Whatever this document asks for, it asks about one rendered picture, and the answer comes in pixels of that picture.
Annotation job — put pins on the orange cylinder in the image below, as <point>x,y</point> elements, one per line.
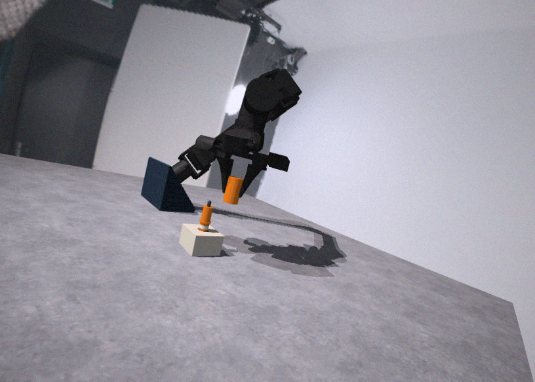
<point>232,190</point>
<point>205,217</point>

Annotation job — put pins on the white square block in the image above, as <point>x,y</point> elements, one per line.
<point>201,243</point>

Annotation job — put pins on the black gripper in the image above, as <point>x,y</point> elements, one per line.
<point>259,160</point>

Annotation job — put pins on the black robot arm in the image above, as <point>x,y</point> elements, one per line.
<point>266,98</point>

